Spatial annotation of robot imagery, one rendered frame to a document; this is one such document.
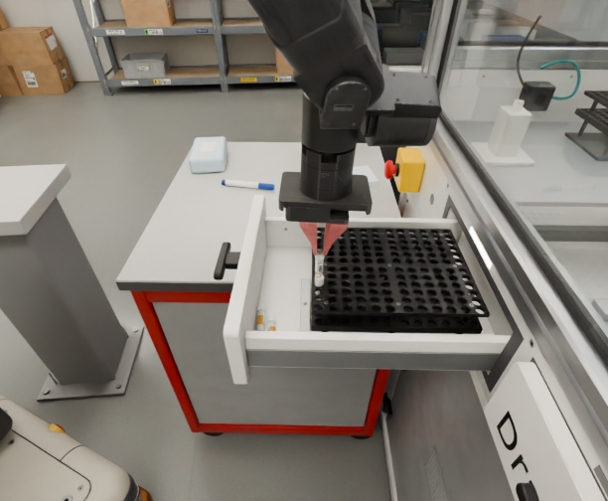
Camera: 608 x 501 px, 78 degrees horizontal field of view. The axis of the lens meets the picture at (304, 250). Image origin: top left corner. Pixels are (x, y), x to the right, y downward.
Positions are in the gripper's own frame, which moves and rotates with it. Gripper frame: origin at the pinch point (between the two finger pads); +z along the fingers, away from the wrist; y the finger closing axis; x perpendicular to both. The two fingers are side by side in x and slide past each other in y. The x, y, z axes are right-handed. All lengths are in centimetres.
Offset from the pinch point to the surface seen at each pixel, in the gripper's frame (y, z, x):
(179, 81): 136, 92, -355
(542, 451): -20.4, 3.6, 22.6
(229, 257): 12.5, 4.4, -2.0
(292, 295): 3.5, 11.6, -1.9
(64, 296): 71, 52, -34
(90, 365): 74, 86, -32
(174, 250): 29.0, 20.3, -20.8
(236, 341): 9.1, 3.7, 12.3
